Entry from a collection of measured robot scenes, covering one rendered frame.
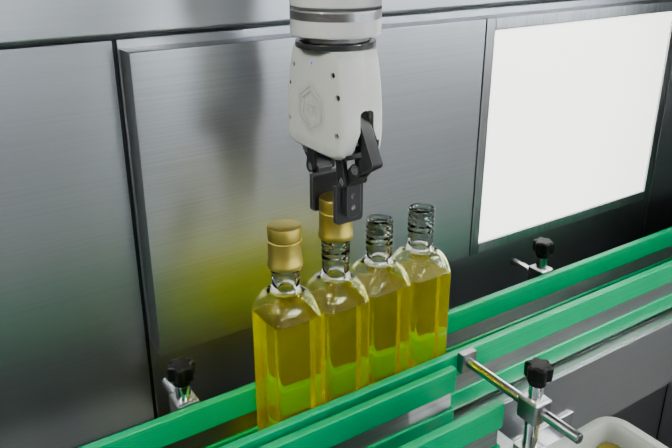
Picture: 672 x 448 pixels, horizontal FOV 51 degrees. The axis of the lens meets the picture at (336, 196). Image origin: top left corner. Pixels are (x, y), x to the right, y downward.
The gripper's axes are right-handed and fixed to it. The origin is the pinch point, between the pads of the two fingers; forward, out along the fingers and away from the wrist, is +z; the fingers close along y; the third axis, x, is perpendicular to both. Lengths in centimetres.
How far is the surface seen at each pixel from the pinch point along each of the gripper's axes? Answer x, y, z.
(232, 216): -5.7, -12.2, 5.1
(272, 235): -7.4, 0.2, 2.4
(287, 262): -6.5, 1.2, 5.1
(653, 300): 54, 4, 27
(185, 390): -15.6, -5.0, 20.0
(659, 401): 97, -14, 75
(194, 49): -8.8, -12.2, -13.7
